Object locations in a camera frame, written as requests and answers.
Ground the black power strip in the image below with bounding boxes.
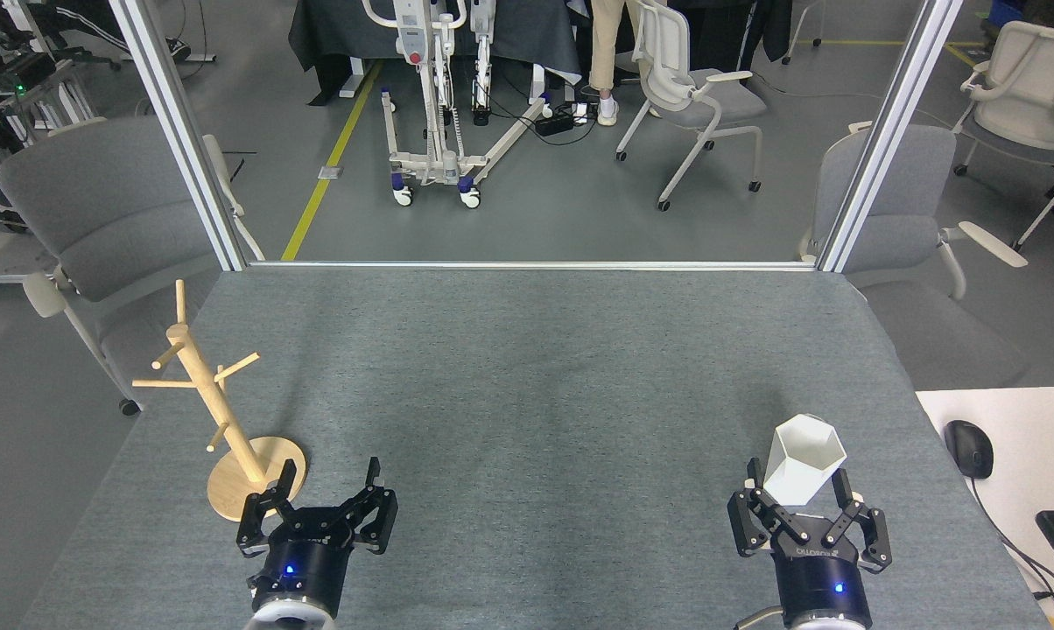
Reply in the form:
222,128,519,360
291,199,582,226
533,104,577,137

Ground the white desk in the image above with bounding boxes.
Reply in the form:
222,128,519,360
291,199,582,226
916,386,1054,630

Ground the white office chair grey seat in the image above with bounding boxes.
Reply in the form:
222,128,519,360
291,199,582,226
615,0,769,214

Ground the white hexagonal cup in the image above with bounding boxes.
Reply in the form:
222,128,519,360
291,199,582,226
763,414,847,508

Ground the silver frame rail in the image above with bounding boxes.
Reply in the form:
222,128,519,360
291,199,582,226
248,260,819,272

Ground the grey armchair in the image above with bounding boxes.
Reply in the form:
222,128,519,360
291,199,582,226
0,115,266,417
798,122,1029,391

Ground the dark cloth covered table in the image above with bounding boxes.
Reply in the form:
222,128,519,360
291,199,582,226
287,0,583,107

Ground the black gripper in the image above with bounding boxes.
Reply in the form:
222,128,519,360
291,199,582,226
727,461,893,627
236,457,398,615

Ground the silver frame post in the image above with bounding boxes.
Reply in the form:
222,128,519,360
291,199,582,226
817,0,966,274
109,0,249,272

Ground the person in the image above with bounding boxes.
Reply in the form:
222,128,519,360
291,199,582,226
587,0,635,128

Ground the black mouse cable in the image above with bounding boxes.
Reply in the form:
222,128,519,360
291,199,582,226
968,477,1054,606

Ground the black computer mouse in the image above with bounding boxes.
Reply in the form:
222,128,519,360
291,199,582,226
944,420,994,480

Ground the wooden cup rack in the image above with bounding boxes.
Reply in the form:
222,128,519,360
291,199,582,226
132,280,307,523

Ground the cream office chair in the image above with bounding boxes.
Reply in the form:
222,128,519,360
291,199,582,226
953,19,1054,254

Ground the white wheeled stand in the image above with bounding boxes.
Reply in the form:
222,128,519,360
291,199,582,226
362,0,553,210

